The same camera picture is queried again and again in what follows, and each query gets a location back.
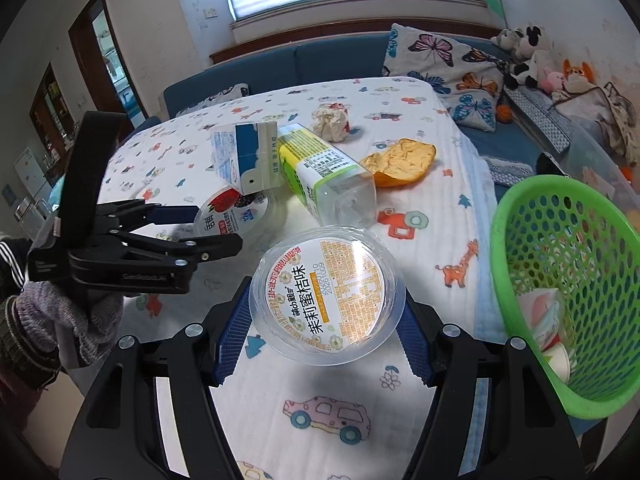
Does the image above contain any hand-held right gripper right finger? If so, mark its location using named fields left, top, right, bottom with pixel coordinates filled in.
left=395, top=292, right=588, bottom=480

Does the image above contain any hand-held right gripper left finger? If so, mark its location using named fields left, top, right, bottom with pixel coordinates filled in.
left=59, top=275, right=253, bottom=480

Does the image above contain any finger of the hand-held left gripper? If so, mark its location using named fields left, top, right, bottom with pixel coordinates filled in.
left=112, top=232, right=244, bottom=273
left=97, top=199, right=200, bottom=233

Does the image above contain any clear plastic yogurt cup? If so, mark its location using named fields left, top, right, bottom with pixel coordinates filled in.
left=192, top=185, right=288, bottom=241

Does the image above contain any blue and white milk carton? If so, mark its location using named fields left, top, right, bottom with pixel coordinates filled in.
left=210, top=121, right=279, bottom=196

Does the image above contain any clear jelly cup orange label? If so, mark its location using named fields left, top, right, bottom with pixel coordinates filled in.
left=248, top=226, right=407, bottom=365

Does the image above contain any green plastic basket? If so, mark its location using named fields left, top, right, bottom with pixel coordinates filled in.
left=489, top=174, right=640, bottom=420

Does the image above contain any red printed paper cup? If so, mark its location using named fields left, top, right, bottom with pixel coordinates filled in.
left=517, top=287, right=563, bottom=353

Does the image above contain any clear bottle yellow-green label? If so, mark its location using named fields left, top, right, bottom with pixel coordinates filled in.
left=276, top=122, right=377, bottom=228

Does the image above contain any white paper cup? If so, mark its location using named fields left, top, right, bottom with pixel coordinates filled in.
left=542, top=342, right=573, bottom=383

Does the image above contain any white paper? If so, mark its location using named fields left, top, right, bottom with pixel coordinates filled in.
left=311, top=102, right=351, bottom=142

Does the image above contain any orange peel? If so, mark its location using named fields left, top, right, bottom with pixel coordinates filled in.
left=359, top=138, right=437, bottom=189

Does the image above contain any person's left forearm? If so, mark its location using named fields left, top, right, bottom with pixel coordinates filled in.
left=0, top=232, right=63, bottom=396

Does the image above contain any person's left hand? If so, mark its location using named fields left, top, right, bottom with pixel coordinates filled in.
left=17, top=282, right=125, bottom=383

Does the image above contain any white refrigerator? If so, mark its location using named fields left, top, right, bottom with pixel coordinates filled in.
left=12, top=147, right=51, bottom=211

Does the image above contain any small butterfly pillow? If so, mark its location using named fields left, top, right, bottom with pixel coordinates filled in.
left=175, top=83, right=251, bottom=117

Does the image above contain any brown wooden cabinet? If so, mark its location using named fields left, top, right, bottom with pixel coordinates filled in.
left=29, top=62, right=76, bottom=161

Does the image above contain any wooden window ledge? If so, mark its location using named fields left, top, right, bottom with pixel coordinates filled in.
left=210, top=19, right=493, bottom=66

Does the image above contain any blue sofa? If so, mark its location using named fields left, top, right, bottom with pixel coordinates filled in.
left=127, top=30, right=571, bottom=191

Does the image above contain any clear storage box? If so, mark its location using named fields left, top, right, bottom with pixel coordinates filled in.
left=565, top=125, right=640, bottom=211

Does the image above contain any blue patterned folded mat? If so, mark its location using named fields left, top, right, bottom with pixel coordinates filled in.
left=502, top=85, right=576, bottom=156

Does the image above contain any large butterfly pillow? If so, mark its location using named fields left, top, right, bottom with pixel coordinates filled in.
left=382, top=22, right=511, bottom=133

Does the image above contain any beige cloth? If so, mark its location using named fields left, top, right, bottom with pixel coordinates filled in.
left=552, top=80, right=640, bottom=166

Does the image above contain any black and white cow plush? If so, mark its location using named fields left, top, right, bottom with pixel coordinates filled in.
left=502, top=25, right=556, bottom=92

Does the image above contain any orange fox plush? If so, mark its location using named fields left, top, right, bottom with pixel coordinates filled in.
left=562, top=59, right=596, bottom=92

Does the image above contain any grey raccoon plush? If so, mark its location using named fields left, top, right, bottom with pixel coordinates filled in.
left=490, top=27, right=523, bottom=51

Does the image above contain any brown door frame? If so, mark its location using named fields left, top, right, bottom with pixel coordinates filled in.
left=67, top=0, right=151, bottom=121

